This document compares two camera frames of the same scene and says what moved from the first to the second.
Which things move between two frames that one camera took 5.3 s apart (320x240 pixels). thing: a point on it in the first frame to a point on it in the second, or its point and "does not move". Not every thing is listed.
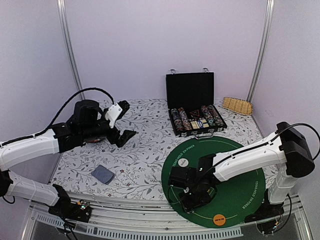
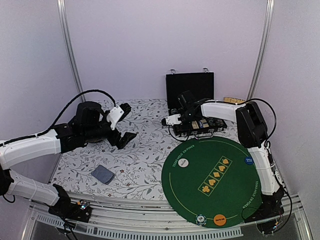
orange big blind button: x=219 y=220 does not move
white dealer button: x=183 y=162 does not move
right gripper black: x=189 y=207 to x=186 y=128
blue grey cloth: x=103 y=174 does not move
